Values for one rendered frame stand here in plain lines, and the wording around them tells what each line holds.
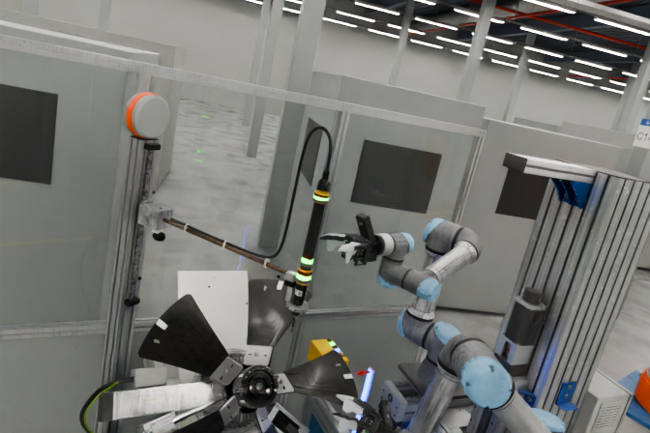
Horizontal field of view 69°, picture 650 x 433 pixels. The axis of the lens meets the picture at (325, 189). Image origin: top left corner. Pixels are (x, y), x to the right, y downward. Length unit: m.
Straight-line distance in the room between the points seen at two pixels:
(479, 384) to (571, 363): 0.67
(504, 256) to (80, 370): 4.31
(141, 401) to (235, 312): 0.44
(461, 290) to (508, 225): 0.85
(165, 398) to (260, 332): 0.33
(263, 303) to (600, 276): 1.13
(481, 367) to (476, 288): 4.17
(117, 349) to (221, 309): 0.46
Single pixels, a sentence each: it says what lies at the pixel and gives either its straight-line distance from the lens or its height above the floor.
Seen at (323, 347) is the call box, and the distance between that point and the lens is 2.06.
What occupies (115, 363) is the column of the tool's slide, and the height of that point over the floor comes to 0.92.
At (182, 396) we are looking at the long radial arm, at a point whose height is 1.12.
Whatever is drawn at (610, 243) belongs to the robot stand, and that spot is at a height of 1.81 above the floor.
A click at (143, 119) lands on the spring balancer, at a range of 1.72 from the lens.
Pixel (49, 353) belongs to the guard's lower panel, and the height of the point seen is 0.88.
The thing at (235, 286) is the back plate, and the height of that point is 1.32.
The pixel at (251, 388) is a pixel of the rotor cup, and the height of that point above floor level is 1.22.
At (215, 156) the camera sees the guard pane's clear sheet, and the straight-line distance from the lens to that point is 1.98.
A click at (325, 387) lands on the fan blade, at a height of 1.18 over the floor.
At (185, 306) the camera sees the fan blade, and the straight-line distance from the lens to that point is 1.50.
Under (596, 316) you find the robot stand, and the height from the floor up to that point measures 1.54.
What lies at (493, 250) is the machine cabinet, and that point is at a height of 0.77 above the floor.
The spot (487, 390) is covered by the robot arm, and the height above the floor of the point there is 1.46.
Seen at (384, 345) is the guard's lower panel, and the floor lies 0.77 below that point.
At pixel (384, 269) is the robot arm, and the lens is 1.66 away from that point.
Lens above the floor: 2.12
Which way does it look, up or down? 13 degrees down
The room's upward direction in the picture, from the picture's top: 12 degrees clockwise
